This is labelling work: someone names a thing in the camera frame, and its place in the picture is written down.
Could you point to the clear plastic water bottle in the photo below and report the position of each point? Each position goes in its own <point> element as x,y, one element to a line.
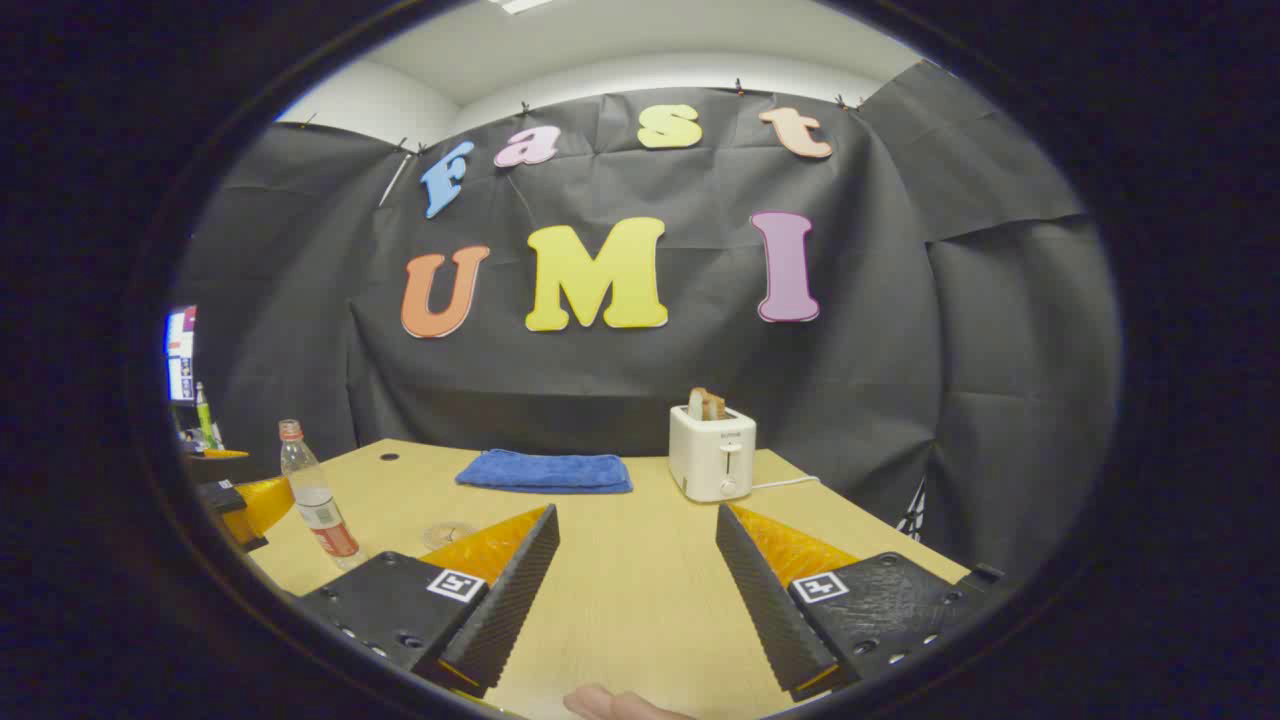
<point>315,500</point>

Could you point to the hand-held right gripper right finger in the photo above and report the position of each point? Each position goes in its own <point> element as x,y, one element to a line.
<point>765,600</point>

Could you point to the blue folded towel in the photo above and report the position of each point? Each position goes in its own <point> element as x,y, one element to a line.
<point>545,472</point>

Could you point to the brown toast slice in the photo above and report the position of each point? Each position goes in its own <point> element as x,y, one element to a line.
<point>715,406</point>

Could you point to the computer monitor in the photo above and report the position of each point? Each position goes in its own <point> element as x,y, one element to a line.
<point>181,350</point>

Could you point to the round woven coaster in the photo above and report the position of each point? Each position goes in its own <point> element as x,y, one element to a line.
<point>445,535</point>

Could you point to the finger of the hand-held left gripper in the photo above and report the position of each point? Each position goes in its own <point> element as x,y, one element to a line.
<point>215,468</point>
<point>260,505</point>

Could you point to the white toaster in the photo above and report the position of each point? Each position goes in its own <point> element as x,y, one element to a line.
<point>705,455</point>

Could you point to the green drink bottle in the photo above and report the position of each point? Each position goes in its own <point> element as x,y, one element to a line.
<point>205,415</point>

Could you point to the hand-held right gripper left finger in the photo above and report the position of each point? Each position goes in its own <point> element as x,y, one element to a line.
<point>510,600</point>

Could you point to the black white patterned panel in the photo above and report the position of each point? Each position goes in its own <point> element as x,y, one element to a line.
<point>912,512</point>

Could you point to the black backdrop cloth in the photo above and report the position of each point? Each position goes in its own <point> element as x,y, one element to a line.
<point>700,370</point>

